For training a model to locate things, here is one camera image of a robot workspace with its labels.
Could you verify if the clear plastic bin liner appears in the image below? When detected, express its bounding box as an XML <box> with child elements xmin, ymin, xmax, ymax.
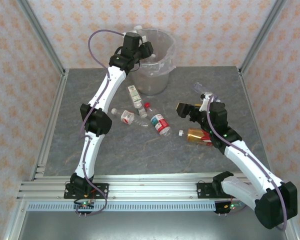
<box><xmin>137</xmin><ymin>28</ymin><xmax>178</xmax><ymax>76</ymax></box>

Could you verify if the metal mesh bin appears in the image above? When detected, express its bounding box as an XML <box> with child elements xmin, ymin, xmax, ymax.
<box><xmin>124</xmin><ymin>28</ymin><xmax>177</xmax><ymax>96</ymax></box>

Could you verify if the gold and red bottle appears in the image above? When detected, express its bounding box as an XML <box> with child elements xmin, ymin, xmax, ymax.
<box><xmin>178</xmin><ymin>127</ymin><xmax>215</xmax><ymax>148</ymax></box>

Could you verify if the large clear purple-tinted bottle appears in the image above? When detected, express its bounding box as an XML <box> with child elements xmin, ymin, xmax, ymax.
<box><xmin>192</xmin><ymin>81</ymin><xmax>221</xmax><ymax>103</ymax></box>

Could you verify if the red-capped clear plastic bottle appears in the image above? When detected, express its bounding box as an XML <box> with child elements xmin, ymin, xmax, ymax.
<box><xmin>144</xmin><ymin>101</ymin><xmax>172</xmax><ymax>137</ymax></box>

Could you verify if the clear bottle green label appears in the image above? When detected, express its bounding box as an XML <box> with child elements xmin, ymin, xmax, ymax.
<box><xmin>127</xmin><ymin>85</ymin><xmax>148</xmax><ymax>119</ymax></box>

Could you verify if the white-capped bottle red-white label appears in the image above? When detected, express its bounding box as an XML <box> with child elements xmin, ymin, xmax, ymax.
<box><xmin>111</xmin><ymin>107</ymin><xmax>150</xmax><ymax>128</ymax></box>

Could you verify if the right circuit board with LED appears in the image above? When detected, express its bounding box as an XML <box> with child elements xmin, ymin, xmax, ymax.
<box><xmin>222</xmin><ymin>201</ymin><xmax>244</xmax><ymax>210</ymax></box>

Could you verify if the circuit board with led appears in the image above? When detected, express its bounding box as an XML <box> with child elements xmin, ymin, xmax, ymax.
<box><xmin>73</xmin><ymin>200</ymin><xmax>96</xmax><ymax>210</ymax></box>
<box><xmin>222</xmin><ymin>201</ymin><xmax>244</xmax><ymax>210</ymax></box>

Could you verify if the grey metal panel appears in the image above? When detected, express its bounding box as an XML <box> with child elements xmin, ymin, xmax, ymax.
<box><xmin>3</xmin><ymin>210</ymin><xmax>297</xmax><ymax>240</ymax></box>

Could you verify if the left circuit board with LED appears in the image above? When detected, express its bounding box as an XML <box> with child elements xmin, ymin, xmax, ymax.
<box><xmin>73</xmin><ymin>200</ymin><xmax>96</xmax><ymax>210</ymax></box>

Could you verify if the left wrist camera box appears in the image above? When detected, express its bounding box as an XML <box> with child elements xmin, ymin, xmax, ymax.
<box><xmin>132</xmin><ymin>25</ymin><xmax>149</xmax><ymax>46</ymax></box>

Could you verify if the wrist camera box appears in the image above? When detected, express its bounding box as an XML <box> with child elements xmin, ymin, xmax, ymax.
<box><xmin>132</xmin><ymin>25</ymin><xmax>149</xmax><ymax>46</ymax></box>
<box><xmin>199</xmin><ymin>91</ymin><xmax>214</xmax><ymax>112</ymax></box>

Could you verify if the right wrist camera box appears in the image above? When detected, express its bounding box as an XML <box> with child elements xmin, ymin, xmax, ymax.
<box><xmin>199</xmin><ymin>91</ymin><xmax>214</xmax><ymax>112</ymax></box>

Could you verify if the right aluminium table rail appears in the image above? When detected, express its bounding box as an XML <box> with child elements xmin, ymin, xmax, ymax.
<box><xmin>237</xmin><ymin>67</ymin><xmax>276</xmax><ymax>180</ymax></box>

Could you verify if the aluminium table rail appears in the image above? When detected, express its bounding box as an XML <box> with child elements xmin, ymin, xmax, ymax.
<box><xmin>237</xmin><ymin>67</ymin><xmax>276</xmax><ymax>180</ymax></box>
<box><xmin>29</xmin><ymin>69</ymin><xmax>70</xmax><ymax>181</ymax></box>

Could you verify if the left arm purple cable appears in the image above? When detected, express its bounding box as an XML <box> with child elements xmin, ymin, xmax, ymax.
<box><xmin>75</xmin><ymin>29</ymin><xmax>129</xmax><ymax>218</ymax></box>

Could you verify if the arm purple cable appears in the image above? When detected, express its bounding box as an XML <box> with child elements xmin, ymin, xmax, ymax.
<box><xmin>206</xmin><ymin>94</ymin><xmax>289</xmax><ymax>231</ymax></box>
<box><xmin>75</xmin><ymin>29</ymin><xmax>129</xmax><ymax>218</ymax></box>

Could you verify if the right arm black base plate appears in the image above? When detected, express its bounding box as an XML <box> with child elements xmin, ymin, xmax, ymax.
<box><xmin>196</xmin><ymin>181</ymin><xmax>217</xmax><ymax>200</ymax></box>

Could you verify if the aluminium mounting rail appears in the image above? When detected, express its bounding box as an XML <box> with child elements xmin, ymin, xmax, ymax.
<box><xmin>16</xmin><ymin>174</ymin><xmax>291</xmax><ymax>201</ymax></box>

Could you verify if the left aluminium frame post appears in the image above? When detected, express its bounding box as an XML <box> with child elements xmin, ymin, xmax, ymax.
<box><xmin>16</xmin><ymin>0</ymin><xmax>67</xmax><ymax>76</ymax></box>

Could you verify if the aluminium frame post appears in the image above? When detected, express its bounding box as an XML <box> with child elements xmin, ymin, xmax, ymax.
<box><xmin>16</xmin><ymin>0</ymin><xmax>67</xmax><ymax>76</ymax></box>
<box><xmin>238</xmin><ymin>0</ymin><xmax>288</xmax><ymax>76</ymax></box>

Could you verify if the left aluminium table rail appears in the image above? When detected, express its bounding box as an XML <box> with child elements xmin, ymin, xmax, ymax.
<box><xmin>29</xmin><ymin>69</ymin><xmax>70</xmax><ymax>181</ymax></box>

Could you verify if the right aluminium frame post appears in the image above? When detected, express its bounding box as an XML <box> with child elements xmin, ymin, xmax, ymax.
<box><xmin>238</xmin><ymin>0</ymin><xmax>288</xmax><ymax>76</ymax></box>

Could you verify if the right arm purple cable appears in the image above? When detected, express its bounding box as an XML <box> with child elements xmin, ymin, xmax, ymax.
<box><xmin>206</xmin><ymin>94</ymin><xmax>289</xmax><ymax>231</ymax></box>

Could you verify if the slotted grey cable duct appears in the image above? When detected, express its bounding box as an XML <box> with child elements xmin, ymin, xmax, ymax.
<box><xmin>26</xmin><ymin>202</ymin><xmax>241</xmax><ymax>212</ymax></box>

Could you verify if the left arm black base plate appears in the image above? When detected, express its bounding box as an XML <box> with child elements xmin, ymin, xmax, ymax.
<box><xmin>63</xmin><ymin>183</ymin><xmax>110</xmax><ymax>200</ymax></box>

